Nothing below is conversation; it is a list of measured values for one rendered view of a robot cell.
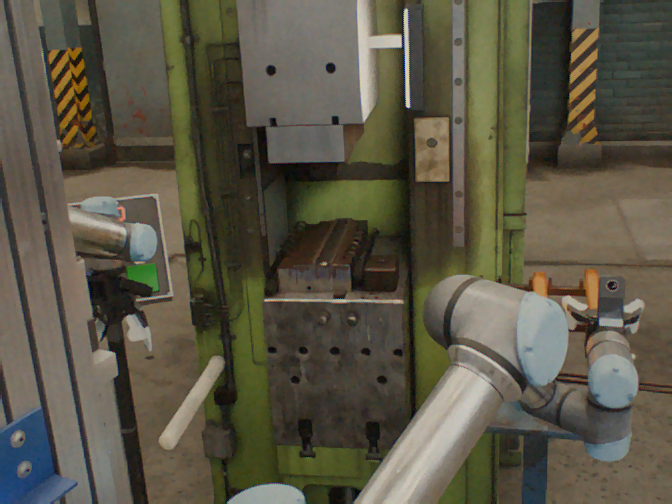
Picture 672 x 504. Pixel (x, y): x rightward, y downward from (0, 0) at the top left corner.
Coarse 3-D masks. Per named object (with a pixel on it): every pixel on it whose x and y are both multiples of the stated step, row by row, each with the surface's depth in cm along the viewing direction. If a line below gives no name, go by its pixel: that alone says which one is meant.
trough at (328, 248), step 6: (336, 222) 244; (342, 222) 247; (336, 228) 242; (342, 228) 242; (330, 234) 233; (336, 234) 237; (330, 240) 231; (336, 240) 231; (324, 246) 222; (330, 246) 226; (324, 252) 221; (330, 252) 221; (318, 258) 213; (324, 258) 216; (318, 264) 211
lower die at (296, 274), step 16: (320, 224) 246; (352, 224) 244; (304, 240) 235; (320, 240) 230; (304, 256) 217; (336, 256) 215; (352, 256) 214; (288, 272) 211; (304, 272) 211; (320, 272) 210; (336, 272) 209; (352, 272) 213; (288, 288) 213; (304, 288) 212; (320, 288) 212; (336, 288) 211
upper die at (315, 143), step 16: (272, 128) 199; (288, 128) 199; (304, 128) 198; (320, 128) 197; (336, 128) 197; (352, 128) 213; (272, 144) 201; (288, 144) 200; (304, 144) 199; (320, 144) 199; (336, 144) 198; (352, 144) 213; (272, 160) 202; (288, 160) 201; (304, 160) 201; (320, 160) 200; (336, 160) 199
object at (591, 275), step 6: (588, 270) 195; (594, 270) 195; (588, 276) 191; (594, 276) 191; (588, 282) 187; (594, 282) 187; (588, 288) 184; (594, 288) 183; (588, 294) 180; (594, 294) 180; (588, 300) 177; (594, 300) 177; (588, 306) 176; (594, 306) 173
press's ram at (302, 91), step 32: (256, 0) 190; (288, 0) 189; (320, 0) 187; (352, 0) 186; (256, 32) 192; (288, 32) 191; (320, 32) 190; (352, 32) 189; (256, 64) 195; (288, 64) 193; (320, 64) 192; (352, 64) 191; (256, 96) 197; (288, 96) 196; (320, 96) 195; (352, 96) 194
